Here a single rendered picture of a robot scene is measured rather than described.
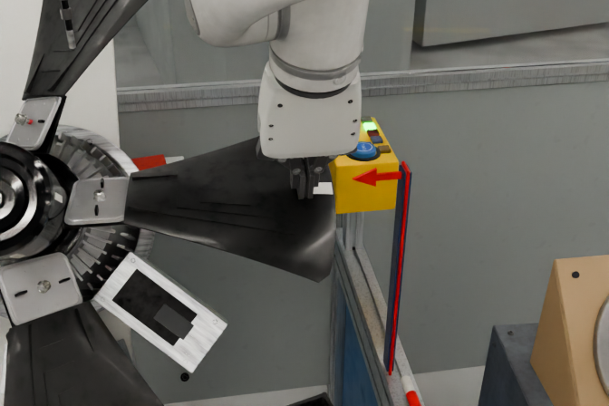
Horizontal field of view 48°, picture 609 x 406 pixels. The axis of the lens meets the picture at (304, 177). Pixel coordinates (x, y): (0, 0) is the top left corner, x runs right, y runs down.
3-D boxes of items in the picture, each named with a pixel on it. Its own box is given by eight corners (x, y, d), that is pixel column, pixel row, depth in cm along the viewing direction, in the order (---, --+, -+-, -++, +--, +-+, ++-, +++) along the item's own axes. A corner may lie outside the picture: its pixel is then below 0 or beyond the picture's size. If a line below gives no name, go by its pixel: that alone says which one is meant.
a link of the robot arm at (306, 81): (357, 13, 65) (353, 38, 68) (264, 16, 64) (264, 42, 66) (375, 69, 60) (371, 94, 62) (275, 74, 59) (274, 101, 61)
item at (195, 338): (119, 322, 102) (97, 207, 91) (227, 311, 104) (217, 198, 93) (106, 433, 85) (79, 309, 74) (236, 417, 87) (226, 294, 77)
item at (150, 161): (127, 165, 146) (126, 157, 145) (165, 160, 148) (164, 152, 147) (130, 184, 140) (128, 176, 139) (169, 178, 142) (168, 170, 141)
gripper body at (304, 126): (360, 33, 67) (348, 117, 75) (255, 37, 65) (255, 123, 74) (376, 83, 62) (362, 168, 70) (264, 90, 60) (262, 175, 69)
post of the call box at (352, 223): (342, 241, 123) (343, 182, 117) (358, 239, 124) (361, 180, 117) (345, 251, 121) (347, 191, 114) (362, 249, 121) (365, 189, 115)
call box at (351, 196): (317, 172, 123) (317, 119, 117) (372, 168, 124) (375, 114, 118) (333, 222, 109) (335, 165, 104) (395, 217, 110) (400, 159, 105)
